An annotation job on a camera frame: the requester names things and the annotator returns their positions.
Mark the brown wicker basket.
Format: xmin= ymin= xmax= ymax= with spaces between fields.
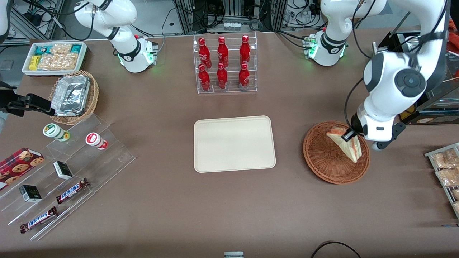
xmin=303 ymin=121 xmax=370 ymax=185

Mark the clear cracker bag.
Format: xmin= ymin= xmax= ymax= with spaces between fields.
xmin=38 ymin=53 xmax=80 ymax=71
xmin=50 ymin=44 xmax=72 ymax=55

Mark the cream plastic tray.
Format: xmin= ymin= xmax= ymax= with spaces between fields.
xmin=194 ymin=115 xmax=276 ymax=173

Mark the Snickers chocolate bar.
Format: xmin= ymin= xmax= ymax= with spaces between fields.
xmin=56 ymin=178 xmax=90 ymax=205
xmin=20 ymin=206 xmax=58 ymax=234

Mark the triangular sandwich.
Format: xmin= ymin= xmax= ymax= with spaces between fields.
xmin=326 ymin=126 xmax=363 ymax=164

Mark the small black carton box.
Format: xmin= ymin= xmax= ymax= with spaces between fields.
xmin=19 ymin=185 xmax=43 ymax=203
xmin=53 ymin=161 xmax=74 ymax=180

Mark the clear acrylic stepped stand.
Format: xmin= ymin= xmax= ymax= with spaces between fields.
xmin=0 ymin=114 xmax=136 ymax=241

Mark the green lid sunflower cup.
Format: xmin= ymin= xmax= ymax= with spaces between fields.
xmin=43 ymin=123 xmax=71 ymax=142

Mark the red lid yogurt cup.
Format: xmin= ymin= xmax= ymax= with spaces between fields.
xmin=85 ymin=132 xmax=108 ymax=151

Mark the clear acrylic bottle rack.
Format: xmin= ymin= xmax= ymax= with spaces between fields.
xmin=193 ymin=32 xmax=258 ymax=95

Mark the red cola bottle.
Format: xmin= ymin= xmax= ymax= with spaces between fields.
xmin=240 ymin=35 xmax=251 ymax=66
xmin=238 ymin=63 xmax=251 ymax=90
xmin=198 ymin=64 xmax=211 ymax=91
xmin=217 ymin=62 xmax=229 ymax=90
xmin=217 ymin=36 xmax=230 ymax=68
xmin=198 ymin=37 xmax=212 ymax=69

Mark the tray of wrapped pastries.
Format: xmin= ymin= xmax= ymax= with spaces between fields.
xmin=425 ymin=143 xmax=459 ymax=219

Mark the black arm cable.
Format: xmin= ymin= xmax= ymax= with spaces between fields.
xmin=344 ymin=77 xmax=365 ymax=126

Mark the black floor cable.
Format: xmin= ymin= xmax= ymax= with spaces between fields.
xmin=310 ymin=241 xmax=363 ymax=258

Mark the light wicker basket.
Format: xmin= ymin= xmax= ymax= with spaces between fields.
xmin=48 ymin=70 xmax=100 ymax=126

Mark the aluminium foil container stack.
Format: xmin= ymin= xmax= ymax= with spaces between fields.
xmin=50 ymin=75 xmax=91 ymax=117

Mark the white plastic snack bin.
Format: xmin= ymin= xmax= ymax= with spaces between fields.
xmin=22 ymin=41 xmax=88 ymax=78

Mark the red tartan cookie box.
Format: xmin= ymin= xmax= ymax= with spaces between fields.
xmin=0 ymin=148 xmax=45 ymax=191

